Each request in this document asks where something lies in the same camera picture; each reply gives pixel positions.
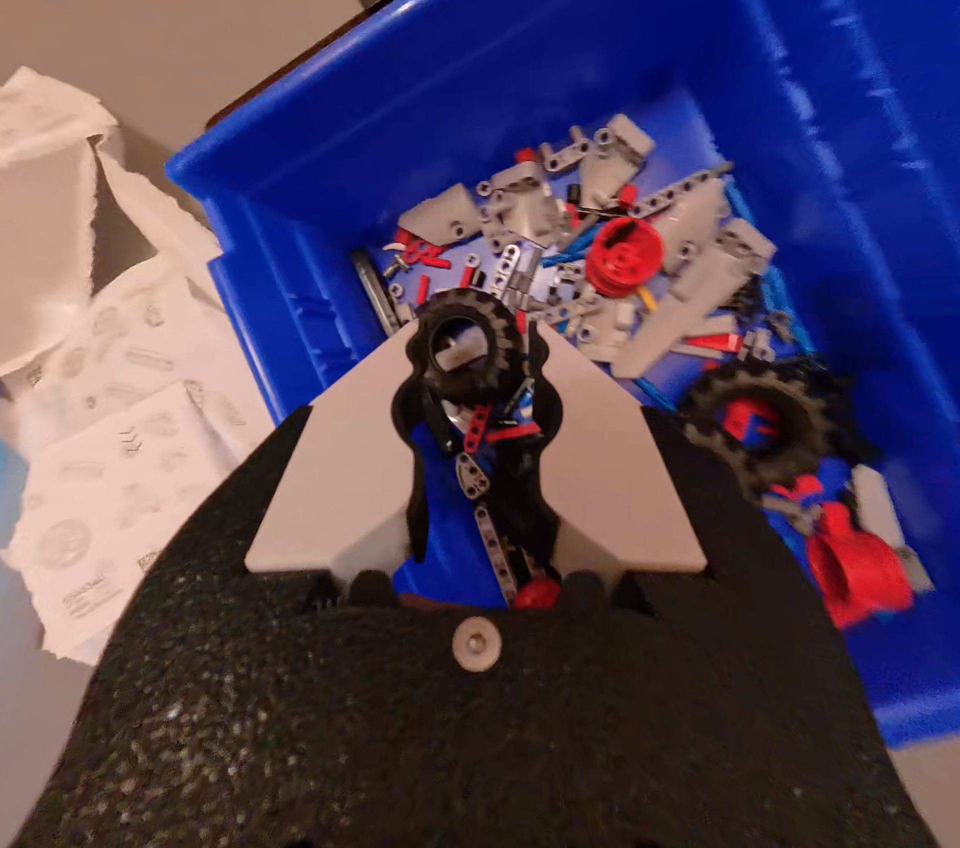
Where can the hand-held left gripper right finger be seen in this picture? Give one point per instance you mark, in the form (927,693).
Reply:
(615,480)

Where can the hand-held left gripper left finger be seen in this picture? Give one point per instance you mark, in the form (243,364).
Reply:
(337,473)

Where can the blue plastic bin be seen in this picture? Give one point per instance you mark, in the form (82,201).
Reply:
(600,37)

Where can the red toy wheel hub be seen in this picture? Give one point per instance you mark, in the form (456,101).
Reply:
(622,259)
(855,563)

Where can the printed white paper bag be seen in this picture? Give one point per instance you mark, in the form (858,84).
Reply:
(112,488)

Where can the pile of toy building parts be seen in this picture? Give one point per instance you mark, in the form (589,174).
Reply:
(525,210)

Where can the torn white paper bag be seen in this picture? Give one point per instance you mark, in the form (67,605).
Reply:
(37,187)

